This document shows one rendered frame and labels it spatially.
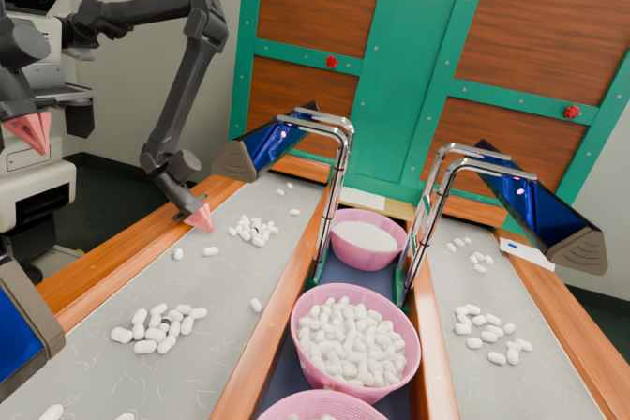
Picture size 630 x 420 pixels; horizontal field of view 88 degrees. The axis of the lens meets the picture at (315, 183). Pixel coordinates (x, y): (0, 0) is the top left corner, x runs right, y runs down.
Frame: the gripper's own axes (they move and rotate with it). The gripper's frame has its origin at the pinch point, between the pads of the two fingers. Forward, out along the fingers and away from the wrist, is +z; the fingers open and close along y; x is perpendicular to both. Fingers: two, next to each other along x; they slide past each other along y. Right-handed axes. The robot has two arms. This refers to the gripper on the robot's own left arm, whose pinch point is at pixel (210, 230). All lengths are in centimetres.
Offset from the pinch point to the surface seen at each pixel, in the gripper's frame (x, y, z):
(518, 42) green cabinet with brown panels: -99, 56, 16
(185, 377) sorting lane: -9.6, -39.0, 14.3
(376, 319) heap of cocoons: -29.1, -12.0, 38.3
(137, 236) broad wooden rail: 7.9, -12.5, -10.4
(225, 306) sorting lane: -8.7, -22.3, 13.3
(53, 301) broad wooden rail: 6.8, -35.9, -9.2
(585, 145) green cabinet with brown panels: -99, 55, 58
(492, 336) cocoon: -47, -9, 57
